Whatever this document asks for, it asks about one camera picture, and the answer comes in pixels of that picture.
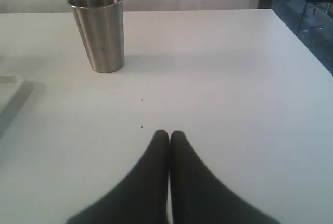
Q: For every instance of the dark blue background object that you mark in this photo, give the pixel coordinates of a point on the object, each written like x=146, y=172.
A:
x=312, y=26

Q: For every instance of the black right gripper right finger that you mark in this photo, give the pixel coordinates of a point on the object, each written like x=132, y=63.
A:
x=198, y=196

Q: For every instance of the white rectangular tray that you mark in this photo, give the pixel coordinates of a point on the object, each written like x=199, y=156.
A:
x=15, y=90

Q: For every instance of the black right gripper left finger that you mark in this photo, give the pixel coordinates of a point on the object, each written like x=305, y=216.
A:
x=141, y=197

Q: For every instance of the stainless steel cup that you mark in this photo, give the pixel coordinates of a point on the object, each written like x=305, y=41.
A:
x=100, y=24

